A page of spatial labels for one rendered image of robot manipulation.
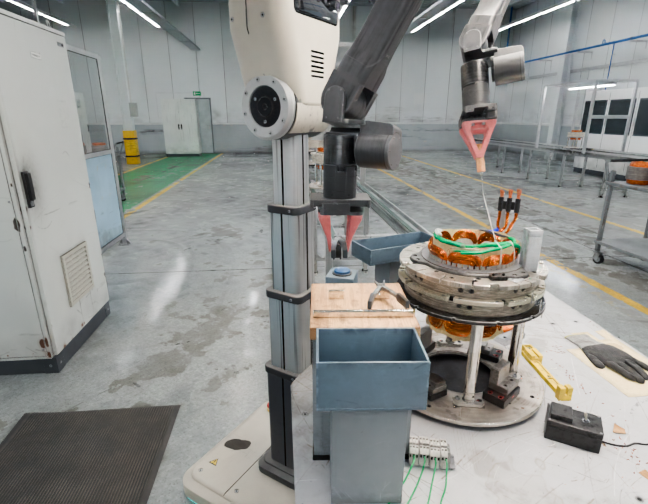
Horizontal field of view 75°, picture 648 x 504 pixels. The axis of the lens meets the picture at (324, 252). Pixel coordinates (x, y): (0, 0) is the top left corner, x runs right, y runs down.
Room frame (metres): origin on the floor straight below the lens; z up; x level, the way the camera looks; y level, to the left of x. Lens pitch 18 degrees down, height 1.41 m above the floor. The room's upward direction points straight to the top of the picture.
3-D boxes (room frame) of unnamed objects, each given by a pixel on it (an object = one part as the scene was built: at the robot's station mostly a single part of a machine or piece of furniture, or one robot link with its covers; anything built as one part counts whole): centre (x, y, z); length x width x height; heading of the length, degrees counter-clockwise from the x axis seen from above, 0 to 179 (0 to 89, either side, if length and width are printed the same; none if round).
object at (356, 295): (0.74, -0.07, 1.05); 0.20 x 0.19 x 0.02; 1
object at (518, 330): (0.90, -0.46, 0.91); 0.02 x 0.02 x 0.21
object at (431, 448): (0.65, -0.20, 0.80); 0.10 x 0.05 x 0.04; 80
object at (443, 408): (0.91, -0.34, 0.80); 0.39 x 0.39 x 0.01
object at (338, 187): (0.72, -0.03, 1.29); 0.10 x 0.07 x 0.07; 92
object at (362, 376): (0.59, -0.07, 0.92); 0.17 x 0.11 x 0.28; 91
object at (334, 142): (0.72, -0.03, 1.36); 0.07 x 0.06 x 0.07; 59
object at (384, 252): (1.18, -0.21, 0.92); 0.25 x 0.11 x 0.28; 115
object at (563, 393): (0.93, -0.56, 0.80); 0.22 x 0.04 x 0.03; 179
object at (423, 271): (0.91, -0.34, 1.09); 0.32 x 0.32 x 0.01
